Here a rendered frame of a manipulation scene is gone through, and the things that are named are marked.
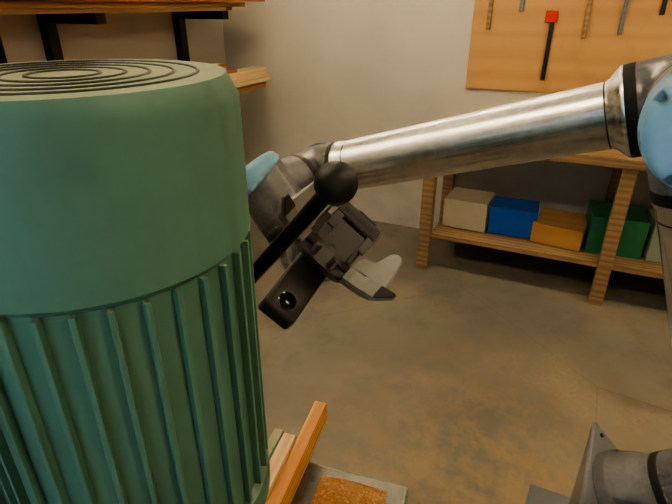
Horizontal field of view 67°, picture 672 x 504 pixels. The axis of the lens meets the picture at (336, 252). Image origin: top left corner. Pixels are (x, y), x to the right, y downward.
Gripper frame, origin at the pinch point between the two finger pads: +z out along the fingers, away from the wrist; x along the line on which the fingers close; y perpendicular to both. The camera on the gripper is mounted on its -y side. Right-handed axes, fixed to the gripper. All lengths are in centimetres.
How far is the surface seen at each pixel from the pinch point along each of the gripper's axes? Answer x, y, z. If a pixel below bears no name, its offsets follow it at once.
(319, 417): 18.7, -16.2, -32.4
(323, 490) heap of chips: 23.7, -22.6, -24.1
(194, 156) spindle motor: -9.9, -5.6, 26.1
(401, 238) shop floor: 54, 91, -304
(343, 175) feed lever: -4.5, 2.4, 13.0
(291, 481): 18.9, -24.3, -23.0
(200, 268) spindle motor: -6.4, -9.2, 23.7
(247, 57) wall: -124, 120, -334
